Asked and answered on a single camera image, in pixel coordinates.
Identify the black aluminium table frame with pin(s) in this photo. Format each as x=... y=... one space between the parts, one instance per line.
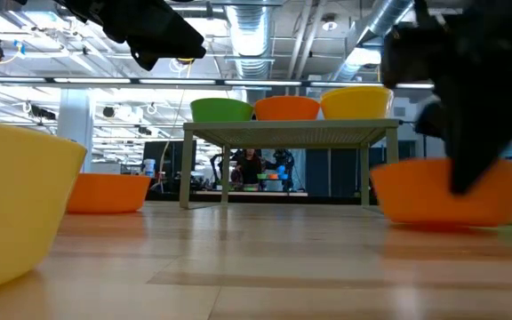
x=282 y=201

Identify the tiny blue background bowl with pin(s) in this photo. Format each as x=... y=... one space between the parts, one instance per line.
x=282 y=176

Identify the black background robot arm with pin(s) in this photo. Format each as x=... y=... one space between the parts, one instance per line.
x=218 y=166
x=284 y=162

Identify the green plastic mini bowl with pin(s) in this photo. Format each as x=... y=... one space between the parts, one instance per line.
x=220 y=111

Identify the yellow plastic mini bowl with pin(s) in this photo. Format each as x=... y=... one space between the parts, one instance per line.
x=356 y=90
x=16 y=200
x=356 y=109

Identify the round ceiling sensor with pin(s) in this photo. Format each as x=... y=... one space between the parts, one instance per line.
x=329 y=25

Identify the black monitor screen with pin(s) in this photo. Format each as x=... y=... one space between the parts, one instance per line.
x=169 y=157

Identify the red plastic mini bowl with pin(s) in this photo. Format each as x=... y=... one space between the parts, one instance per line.
x=287 y=109
x=109 y=193
x=416 y=195

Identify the person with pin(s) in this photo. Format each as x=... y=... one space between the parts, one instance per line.
x=249 y=171

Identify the green perforated metal shelf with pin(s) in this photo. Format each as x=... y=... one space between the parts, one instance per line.
x=291 y=133

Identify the white column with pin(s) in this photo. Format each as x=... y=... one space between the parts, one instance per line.
x=76 y=133

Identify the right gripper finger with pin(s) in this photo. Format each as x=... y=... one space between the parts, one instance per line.
x=469 y=133

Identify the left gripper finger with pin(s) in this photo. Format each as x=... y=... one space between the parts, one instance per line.
x=162 y=31

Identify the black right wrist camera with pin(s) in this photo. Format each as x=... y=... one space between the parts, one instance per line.
x=409 y=58

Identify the black ceiling speaker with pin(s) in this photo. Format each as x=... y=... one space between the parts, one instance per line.
x=109 y=112

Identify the silver ceiling duct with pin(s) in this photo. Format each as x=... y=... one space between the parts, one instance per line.
x=387 y=15
x=249 y=40

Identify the long ceiling light strip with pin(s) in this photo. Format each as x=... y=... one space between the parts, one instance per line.
x=105 y=81

